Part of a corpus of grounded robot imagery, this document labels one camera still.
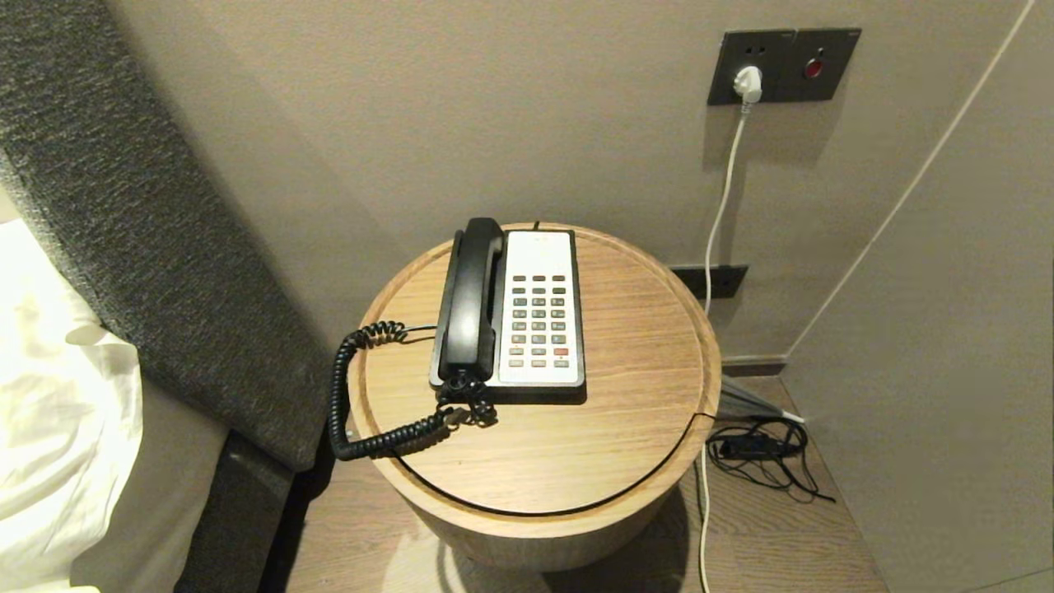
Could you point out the small dark wall outlet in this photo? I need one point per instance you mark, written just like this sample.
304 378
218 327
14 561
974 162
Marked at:
729 282

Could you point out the round wooden side table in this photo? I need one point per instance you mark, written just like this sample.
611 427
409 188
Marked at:
535 469

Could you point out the black telephone handset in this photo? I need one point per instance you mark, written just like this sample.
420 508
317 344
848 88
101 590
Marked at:
471 305

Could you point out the dark plate with red button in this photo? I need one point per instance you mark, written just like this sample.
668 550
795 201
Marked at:
836 78

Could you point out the dark wall socket plate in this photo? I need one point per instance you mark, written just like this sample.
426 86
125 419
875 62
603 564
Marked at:
725 58

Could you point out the white power plug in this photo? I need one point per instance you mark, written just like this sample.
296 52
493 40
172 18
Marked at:
748 81

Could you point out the dark bed base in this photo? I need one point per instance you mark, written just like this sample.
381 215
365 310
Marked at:
239 511

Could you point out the black and white telephone base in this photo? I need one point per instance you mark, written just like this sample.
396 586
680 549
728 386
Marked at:
539 263

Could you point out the grey upholstered headboard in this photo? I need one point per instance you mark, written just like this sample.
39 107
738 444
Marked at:
165 247

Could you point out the transparent folded umbrella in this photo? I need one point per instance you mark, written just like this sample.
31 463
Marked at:
741 403

